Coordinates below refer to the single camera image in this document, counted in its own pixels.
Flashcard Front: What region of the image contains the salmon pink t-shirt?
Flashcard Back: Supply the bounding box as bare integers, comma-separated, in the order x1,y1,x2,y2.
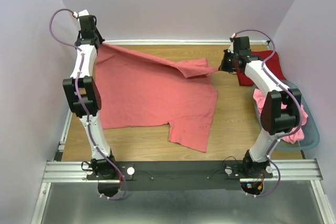
95,44,218,152

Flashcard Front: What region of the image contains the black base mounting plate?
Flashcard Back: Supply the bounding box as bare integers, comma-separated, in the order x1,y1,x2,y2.
81,158,273,192

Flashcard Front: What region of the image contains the blue plastic basket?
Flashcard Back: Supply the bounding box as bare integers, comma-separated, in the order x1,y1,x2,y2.
251,80,320,151

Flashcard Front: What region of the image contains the folded red t-shirt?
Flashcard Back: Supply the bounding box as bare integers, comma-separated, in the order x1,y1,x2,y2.
237,50,286,87

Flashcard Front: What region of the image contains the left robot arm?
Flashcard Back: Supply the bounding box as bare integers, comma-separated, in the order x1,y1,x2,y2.
62,11,119,180

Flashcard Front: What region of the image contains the aluminium rail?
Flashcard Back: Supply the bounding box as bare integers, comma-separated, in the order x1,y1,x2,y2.
42,159,323,183
102,40,271,46

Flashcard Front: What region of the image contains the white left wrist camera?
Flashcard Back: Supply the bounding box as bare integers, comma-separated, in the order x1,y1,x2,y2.
72,9,89,20

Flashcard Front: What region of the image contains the light pink t-shirt in basket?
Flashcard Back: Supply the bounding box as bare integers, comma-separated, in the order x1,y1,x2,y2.
252,89,309,145

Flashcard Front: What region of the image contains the aluminium front rail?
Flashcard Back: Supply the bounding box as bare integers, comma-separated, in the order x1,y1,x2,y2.
42,159,323,183

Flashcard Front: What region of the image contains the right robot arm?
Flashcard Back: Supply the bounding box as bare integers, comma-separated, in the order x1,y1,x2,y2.
219,35,302,178

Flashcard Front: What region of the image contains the aluminium back rail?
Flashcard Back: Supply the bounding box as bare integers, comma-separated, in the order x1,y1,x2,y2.
102,40,271,46

